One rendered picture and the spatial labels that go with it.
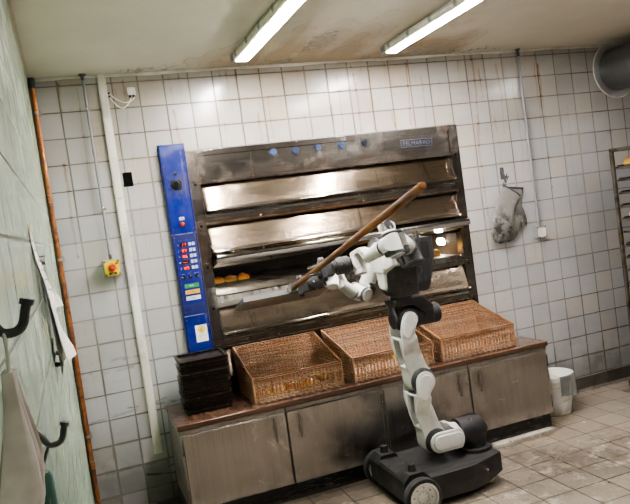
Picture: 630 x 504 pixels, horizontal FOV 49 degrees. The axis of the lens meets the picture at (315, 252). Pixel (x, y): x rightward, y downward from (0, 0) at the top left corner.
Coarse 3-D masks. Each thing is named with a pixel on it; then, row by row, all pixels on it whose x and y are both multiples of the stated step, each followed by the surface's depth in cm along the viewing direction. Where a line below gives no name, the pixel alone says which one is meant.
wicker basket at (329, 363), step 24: (288, 336) 443; (312, 336) 448; (240, 360) 413; (264, 360) 435; (288, 360) 439; (312, 360) 443; (336, 360) 412; (240, 384) 423; (264, 384) 391; (288, 384) 395; (312, 384) 400; (336, 384) 408
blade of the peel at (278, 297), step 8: (248, 296) 383; (256, 296) 384; (264, 296) 385; (272, 296) 386; (280, 296) 392; (288, 296) 399; (296, 296) 407; (304, 296) 416; (312, 296) 424; (240, 304) 390; (248, 304) 394; (256, 304) 402; (264, 304) 410; (272, 304) 419
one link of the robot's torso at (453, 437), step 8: (440, 424) 393; (448, 424) 384; (456, 424) 384; (440, 432) 374; (448, 432) 375; (456, 432) 376; (432, 440) 372; (440, 440) 373; (448, 440) 374; (456, 440) 376; (464, 440) 378; (432, 448) 373; (440, 448) 373; (448, 448) 374; (456, 448) 377
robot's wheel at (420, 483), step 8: (416, 480) 349; (424, 480) 349; (432, 480) 350; (408, 488) 348; (416, 488) 347; (424, 488) 351; (432, 488) 352; (440, 488) 352; (408, 496) 346; (416, 496) 349; (424, 496) 351; (432, 496) 352; (440, 496) 352
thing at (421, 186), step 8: (424, 184) 223; (408, 192) 230; (416, 192) 226; (400, 200) 237; (408, 200) 233; (392, 208) 244; (400, 208) 242; (384, 216) 251; (368, 224) 266; (376, 224) 260; (360, 232) 275; (368, 232) 270; (352, 240) 284; (344, 248) 295; (328, 256) 316; (336, 256) 308; (320, 264) 328; (312, 272) 341; (304, 280) 358; (296, 288) 377
